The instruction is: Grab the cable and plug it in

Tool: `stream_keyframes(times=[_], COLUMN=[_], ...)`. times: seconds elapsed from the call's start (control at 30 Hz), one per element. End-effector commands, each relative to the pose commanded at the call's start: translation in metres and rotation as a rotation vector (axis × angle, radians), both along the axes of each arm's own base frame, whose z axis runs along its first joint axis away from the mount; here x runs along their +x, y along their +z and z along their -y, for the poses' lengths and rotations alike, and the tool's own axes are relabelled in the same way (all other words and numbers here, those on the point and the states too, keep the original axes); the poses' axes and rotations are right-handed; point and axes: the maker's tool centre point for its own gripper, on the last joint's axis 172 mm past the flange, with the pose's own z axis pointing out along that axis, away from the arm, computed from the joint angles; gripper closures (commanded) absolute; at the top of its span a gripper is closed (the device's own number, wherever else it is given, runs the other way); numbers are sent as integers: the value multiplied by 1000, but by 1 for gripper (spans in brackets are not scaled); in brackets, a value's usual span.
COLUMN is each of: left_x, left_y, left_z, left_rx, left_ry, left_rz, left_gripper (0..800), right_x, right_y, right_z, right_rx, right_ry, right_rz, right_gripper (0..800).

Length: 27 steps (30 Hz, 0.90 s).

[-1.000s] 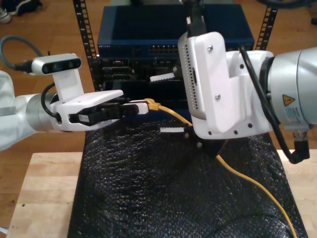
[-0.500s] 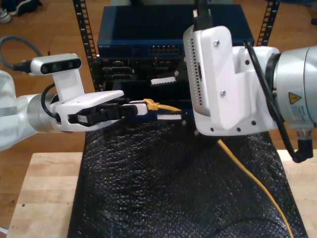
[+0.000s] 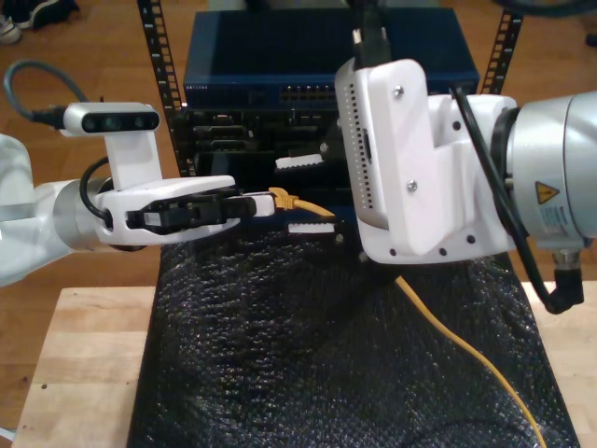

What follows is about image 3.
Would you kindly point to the black bubble wrap mat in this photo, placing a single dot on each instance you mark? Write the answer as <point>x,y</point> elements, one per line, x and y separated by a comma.
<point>280,350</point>

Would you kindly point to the dark blue sneaker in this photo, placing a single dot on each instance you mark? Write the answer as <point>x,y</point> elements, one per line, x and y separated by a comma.
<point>46,11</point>

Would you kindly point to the white sneaker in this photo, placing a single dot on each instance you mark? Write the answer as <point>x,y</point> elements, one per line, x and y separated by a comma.
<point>8,30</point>

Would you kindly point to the blue network switch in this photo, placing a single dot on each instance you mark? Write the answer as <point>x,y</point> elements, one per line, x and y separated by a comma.
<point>280,46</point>

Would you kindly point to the black server rack frame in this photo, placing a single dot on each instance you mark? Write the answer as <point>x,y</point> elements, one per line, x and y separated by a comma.
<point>145,21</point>

